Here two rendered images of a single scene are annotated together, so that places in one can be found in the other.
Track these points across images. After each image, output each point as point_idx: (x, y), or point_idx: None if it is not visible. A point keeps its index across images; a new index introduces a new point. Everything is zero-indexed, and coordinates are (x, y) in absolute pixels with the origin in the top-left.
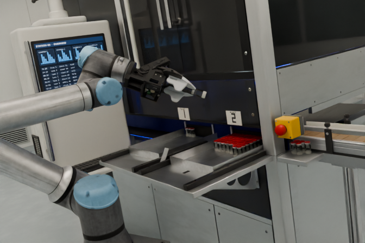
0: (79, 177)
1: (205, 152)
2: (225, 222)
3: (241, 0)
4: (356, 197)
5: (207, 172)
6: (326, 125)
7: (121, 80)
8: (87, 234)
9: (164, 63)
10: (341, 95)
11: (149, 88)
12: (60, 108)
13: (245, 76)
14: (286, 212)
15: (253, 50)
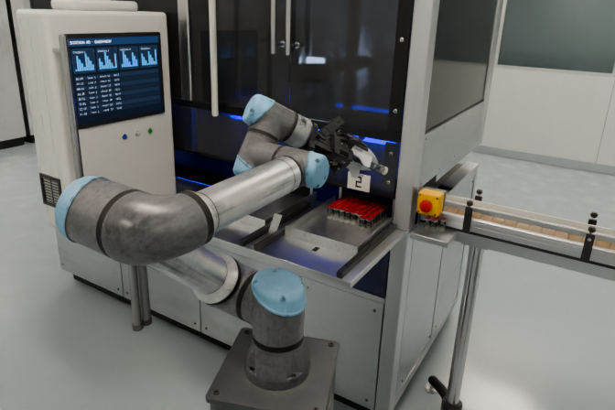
0: (242, 271)
1: (316, 219)
2: (315, 297)
3: (404, 48)
4: (478, 276)
5: (346, 252)
6: (469, 204)
7: (299, 145)
8: (270, 345)
9: (340, 125)
10: (454, 160)
11: (335, 161)
12: (275, 195)
13: (388, 137)
14: (404, 291)
15: (407, 111)
